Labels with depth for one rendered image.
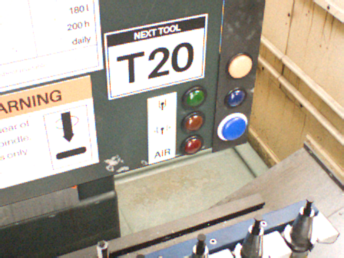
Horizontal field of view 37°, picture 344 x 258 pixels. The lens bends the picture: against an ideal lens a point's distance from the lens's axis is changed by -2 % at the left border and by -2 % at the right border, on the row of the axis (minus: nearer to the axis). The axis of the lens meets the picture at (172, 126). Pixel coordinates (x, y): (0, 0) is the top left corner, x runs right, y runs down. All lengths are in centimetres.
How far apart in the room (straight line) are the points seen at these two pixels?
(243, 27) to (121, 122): 15
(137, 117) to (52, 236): 113
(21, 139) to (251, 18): 24
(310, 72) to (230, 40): 120
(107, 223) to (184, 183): 47
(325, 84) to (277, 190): 38
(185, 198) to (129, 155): 142
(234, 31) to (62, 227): 118
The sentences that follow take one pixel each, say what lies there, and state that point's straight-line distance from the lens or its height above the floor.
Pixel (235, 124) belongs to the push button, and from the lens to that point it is 57.
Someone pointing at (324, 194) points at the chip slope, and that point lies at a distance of 171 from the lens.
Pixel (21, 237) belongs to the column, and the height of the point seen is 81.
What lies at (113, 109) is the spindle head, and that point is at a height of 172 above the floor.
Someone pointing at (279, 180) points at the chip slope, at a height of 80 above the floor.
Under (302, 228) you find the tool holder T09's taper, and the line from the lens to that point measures 102.
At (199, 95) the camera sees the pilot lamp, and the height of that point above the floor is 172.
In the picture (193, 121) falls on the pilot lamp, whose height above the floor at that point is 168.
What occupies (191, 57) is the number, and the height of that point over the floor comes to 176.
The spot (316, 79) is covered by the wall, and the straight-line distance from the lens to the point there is 169.
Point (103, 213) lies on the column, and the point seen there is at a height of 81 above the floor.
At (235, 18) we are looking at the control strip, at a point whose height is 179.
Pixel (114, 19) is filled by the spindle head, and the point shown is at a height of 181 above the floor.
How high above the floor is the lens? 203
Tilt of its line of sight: 40 degrees down
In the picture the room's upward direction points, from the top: 1 degrees clockwise
